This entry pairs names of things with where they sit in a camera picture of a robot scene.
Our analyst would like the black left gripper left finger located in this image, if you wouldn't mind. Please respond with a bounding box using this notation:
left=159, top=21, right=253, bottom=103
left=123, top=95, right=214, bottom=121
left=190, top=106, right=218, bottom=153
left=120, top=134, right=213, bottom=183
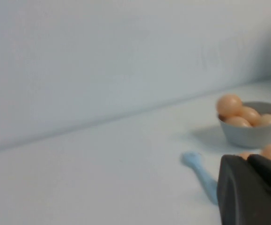
left=216, top=154, right=271, bottom=225

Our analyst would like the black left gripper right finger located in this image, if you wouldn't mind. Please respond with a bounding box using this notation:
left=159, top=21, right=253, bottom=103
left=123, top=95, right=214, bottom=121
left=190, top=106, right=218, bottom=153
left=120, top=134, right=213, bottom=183
left=247, top=153, right=271, bottom=200

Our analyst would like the grey round bowl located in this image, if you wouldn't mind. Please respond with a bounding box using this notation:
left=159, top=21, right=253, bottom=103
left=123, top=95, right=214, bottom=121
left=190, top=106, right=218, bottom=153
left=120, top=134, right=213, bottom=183
left=217, top=101, right=271, bottom=148

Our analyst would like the light blue plastic fork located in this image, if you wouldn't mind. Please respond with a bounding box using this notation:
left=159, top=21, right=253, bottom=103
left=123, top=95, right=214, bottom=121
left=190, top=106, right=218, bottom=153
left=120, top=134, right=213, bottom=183
left=181, top=151, right=220, bottom=208

